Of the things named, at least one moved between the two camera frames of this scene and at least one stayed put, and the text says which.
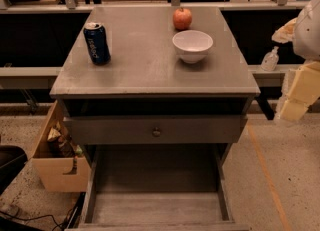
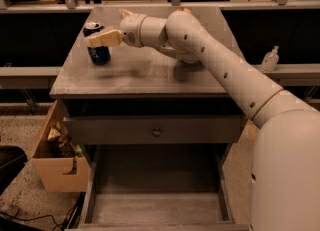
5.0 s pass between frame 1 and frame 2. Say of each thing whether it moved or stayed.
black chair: stayed
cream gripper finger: moved
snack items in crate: stayed
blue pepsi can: stayed
